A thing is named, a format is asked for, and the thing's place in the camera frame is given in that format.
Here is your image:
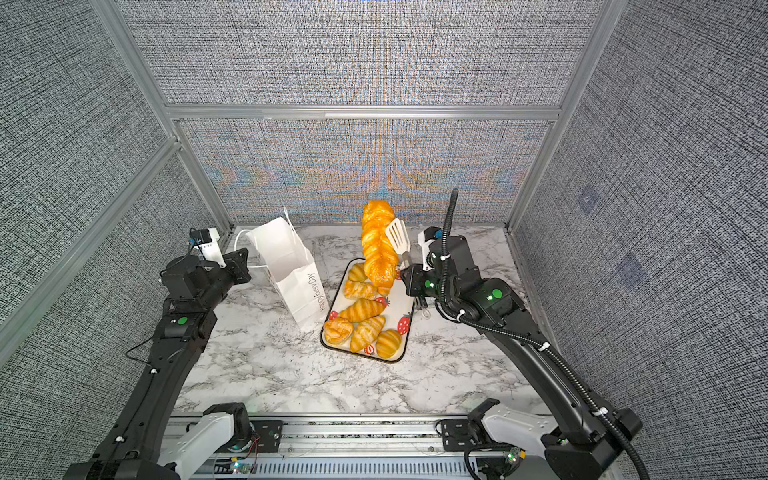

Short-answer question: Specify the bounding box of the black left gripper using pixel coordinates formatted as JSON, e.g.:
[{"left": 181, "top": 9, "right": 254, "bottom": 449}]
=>
[{"left": 199, "top": 246, "right": 251, "bottom": 312}]

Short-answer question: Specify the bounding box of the white paper gift bag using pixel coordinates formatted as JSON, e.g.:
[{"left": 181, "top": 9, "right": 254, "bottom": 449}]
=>
[{"left": 233, "top": 209, "right": 328, "bottom": 332}]

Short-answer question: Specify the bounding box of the long braided bread loaf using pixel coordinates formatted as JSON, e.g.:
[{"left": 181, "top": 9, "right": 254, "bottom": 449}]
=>
[{"left": 361, "top": 200, "right": 398, "bottom": 295}]

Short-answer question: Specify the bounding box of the small croissant second row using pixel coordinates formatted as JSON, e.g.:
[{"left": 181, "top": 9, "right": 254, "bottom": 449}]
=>
[{"left": 343, "top": 281, "right": 380, "bottom": 300}]

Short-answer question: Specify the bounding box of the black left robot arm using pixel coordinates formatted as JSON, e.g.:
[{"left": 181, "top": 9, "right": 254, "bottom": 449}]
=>
[{"left": 65, "top": 248, "right": 253, "bottom": 479}]

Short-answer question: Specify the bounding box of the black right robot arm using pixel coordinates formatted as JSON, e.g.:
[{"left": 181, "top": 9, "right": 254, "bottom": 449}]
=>
[{"left": 402, "top": 227, "right": 650, "bottom": 479}]

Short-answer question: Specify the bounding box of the small croissant bottom right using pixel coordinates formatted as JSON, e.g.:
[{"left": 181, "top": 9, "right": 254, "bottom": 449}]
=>
[{"left": 376, "top": 329, "right": 402, "bottom": 359}]

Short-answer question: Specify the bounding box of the small croissant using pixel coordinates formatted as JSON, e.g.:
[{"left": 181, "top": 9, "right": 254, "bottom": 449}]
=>
[
  {"left": 376, "top": 329, "right": 402, "bottom": 359},
  {"left": 347, "top": 263, "right": 368, "bottom": 283}
]

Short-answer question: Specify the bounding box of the striped croissant centre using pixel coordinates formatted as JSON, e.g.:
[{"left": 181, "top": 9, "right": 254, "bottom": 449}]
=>
[{"left": 339, "top": 299, "right": 386, "bottom": 323}]

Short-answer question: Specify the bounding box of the striped croissant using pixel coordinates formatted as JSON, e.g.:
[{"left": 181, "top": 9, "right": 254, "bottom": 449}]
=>
[
  {"left": 339, "top": 299, "right": 386, "bottom": 323},
  {"left": 350, "top": 316, "right": 386, "bottom": 353}
]

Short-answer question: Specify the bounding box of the small croissant top left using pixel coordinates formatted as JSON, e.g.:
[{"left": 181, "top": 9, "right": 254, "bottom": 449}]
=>
[{"left": 347, "top": 263, "right": 368, "bottom": 283}]

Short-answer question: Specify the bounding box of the white strawberry-print tray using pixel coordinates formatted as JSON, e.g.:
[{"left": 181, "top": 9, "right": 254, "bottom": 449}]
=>
[{"left": 319, "top": 258, "right": 415, "bottom": 363}]

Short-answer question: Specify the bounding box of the striped croissant bottom middle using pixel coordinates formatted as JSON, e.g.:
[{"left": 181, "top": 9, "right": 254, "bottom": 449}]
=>
[{"left": 350, "top": 316, "right": 386, "bottom": 353}]

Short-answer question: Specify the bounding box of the round bun bottom left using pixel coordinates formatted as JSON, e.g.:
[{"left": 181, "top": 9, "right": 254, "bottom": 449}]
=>
[{"left": 323, "top": 317, "right": 355, "bottom": 345}]

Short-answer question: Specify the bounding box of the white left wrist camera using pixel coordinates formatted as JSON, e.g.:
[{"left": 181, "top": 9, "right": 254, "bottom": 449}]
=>
[{"left": 189, "top": 227, "right": 226, "bottom": 268}]

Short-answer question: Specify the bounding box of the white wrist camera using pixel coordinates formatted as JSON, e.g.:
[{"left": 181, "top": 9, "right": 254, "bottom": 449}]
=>
[
  {"left": 189, "top": 227, "right": 226, "bottom": 268},
  {"left": 417, "top": 226, "right": 442, "bottom": 271}
]

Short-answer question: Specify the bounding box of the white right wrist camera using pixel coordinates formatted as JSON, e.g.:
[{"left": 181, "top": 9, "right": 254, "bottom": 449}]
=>
[{"left": 417, "top": 226, "right": 442, "bottom": 271}]

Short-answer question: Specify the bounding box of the aluminium cage frame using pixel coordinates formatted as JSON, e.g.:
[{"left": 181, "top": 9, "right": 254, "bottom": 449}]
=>
[{"left": 0, "top": 0, "right": 631, "bottom": 373}]

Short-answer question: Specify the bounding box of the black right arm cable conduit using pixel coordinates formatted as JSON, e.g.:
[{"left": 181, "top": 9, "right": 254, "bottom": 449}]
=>
[{"left": 437, "top": 188, "right": 652, "bottom": 480}]

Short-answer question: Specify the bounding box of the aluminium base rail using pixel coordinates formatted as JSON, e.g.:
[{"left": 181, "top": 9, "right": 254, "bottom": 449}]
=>
[{"left": 161, "top": 413, "right": 613, "bottom": 480}]

